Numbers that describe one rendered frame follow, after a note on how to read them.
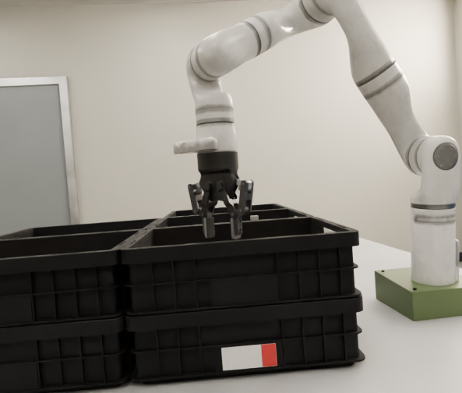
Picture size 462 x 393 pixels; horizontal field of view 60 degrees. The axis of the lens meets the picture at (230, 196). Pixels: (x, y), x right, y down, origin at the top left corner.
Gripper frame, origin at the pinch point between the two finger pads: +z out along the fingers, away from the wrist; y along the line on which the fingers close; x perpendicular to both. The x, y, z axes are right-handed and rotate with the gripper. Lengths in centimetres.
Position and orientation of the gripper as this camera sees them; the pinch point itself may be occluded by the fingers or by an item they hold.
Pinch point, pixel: (222, 229)
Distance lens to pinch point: 74.7
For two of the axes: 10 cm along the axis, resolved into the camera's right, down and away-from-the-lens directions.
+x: -5.9, 0.7, -8.1
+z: 0.6, 10.0, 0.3
